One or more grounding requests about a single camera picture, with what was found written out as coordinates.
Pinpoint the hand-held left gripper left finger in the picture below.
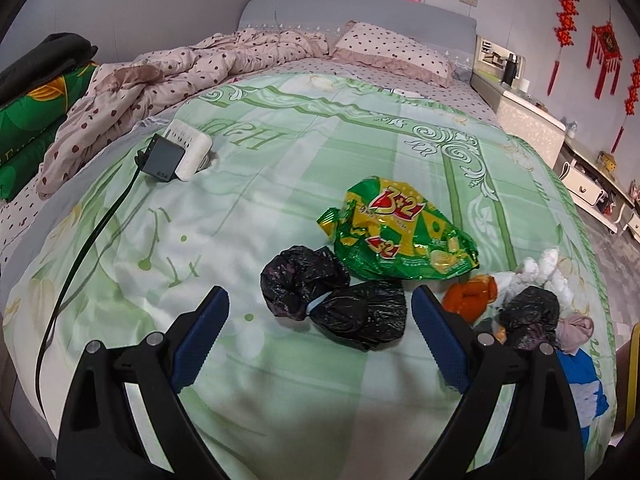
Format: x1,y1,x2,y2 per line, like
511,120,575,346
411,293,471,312
56,285,231,480

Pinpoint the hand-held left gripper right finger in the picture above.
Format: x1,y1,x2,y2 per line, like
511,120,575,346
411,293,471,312
411,284,586,480

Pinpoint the orange wrapper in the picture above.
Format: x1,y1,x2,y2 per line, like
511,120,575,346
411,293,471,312
442,274,499,322

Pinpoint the small black plastic bag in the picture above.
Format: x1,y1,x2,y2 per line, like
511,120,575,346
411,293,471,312
498,286,561,351

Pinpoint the black plastic bag double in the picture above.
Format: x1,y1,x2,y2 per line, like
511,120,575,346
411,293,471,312
260,245,407,352

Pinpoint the green yellow snack packet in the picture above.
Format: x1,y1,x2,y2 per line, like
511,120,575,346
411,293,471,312
318,176,479,281

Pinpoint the grey pink crumpled bag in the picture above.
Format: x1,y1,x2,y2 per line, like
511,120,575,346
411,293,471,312
556,311,594,352

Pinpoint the blue plastic bag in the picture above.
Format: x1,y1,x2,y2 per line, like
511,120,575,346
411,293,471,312
555,350,608,428

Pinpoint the green floral printed blanket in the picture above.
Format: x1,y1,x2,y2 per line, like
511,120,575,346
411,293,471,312
2,72,621,480

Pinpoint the black charger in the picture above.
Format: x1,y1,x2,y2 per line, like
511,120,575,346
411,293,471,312
136,134,186,181

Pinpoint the white power strip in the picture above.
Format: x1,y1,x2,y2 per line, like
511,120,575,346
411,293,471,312
162,119,214,182

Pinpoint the white low cabinet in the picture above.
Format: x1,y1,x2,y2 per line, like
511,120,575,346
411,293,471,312
555,130,636,233

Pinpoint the white nightstand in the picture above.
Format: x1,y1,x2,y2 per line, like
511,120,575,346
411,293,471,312
472,35,568,171

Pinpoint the pink dotted quilt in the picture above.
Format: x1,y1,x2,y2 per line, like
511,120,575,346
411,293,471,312
37,27,331,201

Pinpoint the green leaf folded blanket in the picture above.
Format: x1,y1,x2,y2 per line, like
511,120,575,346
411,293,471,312
0,60,101,201

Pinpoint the pink dotted pillow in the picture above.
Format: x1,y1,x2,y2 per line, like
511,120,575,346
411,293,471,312
332,21,456,88

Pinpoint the black cloth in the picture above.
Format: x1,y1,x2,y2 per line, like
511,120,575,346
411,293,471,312
0,32,98,108

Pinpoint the red square knot decoration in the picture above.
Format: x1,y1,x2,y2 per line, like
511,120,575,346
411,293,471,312
587,7,623,101

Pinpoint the grey bed headboard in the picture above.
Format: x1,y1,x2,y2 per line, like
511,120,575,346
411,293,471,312
237,0,478,81

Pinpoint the red knot wall decoration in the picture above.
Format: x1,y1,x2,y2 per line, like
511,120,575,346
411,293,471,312
547,0,576,96
612,57,640,153

